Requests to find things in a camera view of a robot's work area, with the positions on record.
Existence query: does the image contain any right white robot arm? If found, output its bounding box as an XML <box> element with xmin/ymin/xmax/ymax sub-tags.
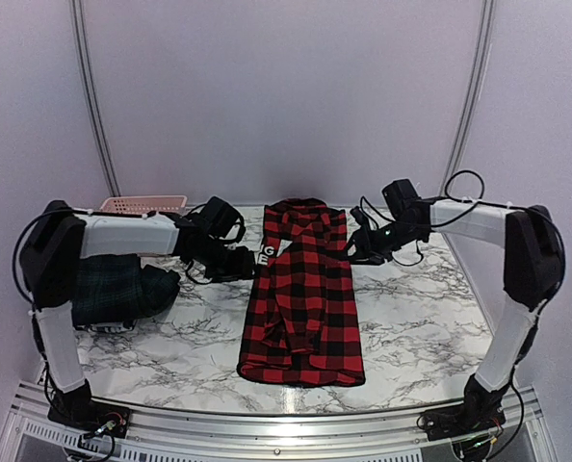
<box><xmin>353</xmin><ymin>197</ymin><xmax>565</xmax><ymax>431</ymax></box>

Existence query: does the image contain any right aluminium corner post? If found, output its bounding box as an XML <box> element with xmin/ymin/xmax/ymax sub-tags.
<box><xmin>441</xmin><ymin>0</ymin><xmax>497</xmax><ymax>188</ymax></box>

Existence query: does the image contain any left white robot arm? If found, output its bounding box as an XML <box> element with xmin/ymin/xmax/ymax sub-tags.
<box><xmin>13</xmin><ymin>197</ymin><xmax>255</xmax><ymax>428</ymax></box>

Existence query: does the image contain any aluminium front frame rail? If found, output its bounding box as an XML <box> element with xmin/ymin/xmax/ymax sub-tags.
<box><xmin>0</xmin><ymin>382</ymin><xmax>559</xmax><ymax>461</ymax></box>

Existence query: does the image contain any folded striped garment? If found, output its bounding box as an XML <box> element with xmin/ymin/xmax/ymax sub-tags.
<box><xmin>80</xmin><ymin>321</ymin><xmax>136</xmax><ymax>334</ymax></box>

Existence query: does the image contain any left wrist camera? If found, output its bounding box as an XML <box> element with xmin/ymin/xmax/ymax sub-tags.
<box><xmin>185</xmin><ymin>196</ymin><xmax>246</xmax><ymax>244</ymax></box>

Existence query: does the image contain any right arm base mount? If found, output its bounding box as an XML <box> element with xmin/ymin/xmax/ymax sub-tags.
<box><xmin>416</xmin><ymin>375</ymin><xmax>510</xmax><ymax>441</ymax></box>

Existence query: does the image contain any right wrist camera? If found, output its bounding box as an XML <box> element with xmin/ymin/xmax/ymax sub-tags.
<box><xmin>368</xmin><ymin>179</ymin><xmax>421</xmax><ymax>223</ymax></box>

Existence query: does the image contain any dark green plaid garment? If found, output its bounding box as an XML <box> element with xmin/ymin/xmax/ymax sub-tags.
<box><xmin>72</xmin><ymin>254</ymin><xmax>181</xmax><ymax>327</ymax></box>

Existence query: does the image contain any red black plaid garment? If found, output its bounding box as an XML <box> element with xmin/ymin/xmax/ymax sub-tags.
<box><xmin>237</xmin><ymin>198</ymin><xmax>366</xmax><ymax>388</ymax></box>

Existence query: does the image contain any left aluminium corner post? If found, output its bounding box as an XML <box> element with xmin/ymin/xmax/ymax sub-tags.
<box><xmin>70</xmin><ymin>0</ymin><xmax>121</xmax><ymax>196</ymax></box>

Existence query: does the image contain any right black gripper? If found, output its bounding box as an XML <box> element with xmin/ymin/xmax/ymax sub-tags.
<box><xmin>338</xmin><ymin>218</ymin><xmax>425</xmax><ymax>266</ymax></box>

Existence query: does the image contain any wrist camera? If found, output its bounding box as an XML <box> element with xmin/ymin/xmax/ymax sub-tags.
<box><xmin>368</xmin><ymin>179</ymin><xmax>421</xmax><ymax>223</ymax></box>
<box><xmin>185</xmin><ymin>196</ymin><xmax>246</xmax><ymax>244</ymax></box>

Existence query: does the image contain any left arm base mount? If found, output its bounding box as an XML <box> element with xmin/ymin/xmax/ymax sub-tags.
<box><xmin>43</xmin><ymin>373</ymin><xmax>131</xmax><ymax>438</ymax></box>

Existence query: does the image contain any pink plastic laundry basket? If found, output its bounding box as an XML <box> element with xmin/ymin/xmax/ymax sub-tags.
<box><xmin>100</xmin><ymin>195</ymin><xmax>188</xmax><ymax>215</ymax></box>

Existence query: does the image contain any aluminium corner post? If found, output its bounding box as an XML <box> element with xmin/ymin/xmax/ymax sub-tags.
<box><xmin>70</xmin><ymin>0</ymin><xmax>121</xmax><ymax>196</ymax></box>
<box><xmin>441</xmin><ymin>0</ymin><xmax>497</xmax><ymax>188</ymax></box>

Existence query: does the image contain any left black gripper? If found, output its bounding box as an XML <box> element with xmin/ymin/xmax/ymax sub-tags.
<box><xmin>193</xmin><ymin>236</ymin><xmax>261</xmax><ymax>284</ymax></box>

